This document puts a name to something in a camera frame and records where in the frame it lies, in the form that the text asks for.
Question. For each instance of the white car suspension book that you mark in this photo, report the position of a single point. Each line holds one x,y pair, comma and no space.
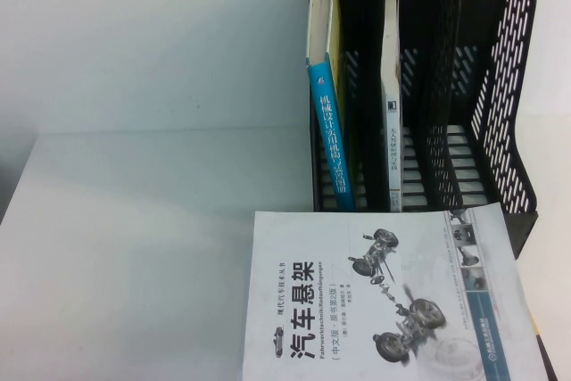
312,309

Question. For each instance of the thick book with blue spine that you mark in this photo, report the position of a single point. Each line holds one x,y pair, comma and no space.
332,131

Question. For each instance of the thin white book grey spine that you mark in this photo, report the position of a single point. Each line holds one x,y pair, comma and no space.
391,86

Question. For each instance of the black perforated plastic book stand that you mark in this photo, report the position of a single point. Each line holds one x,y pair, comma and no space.
490,131

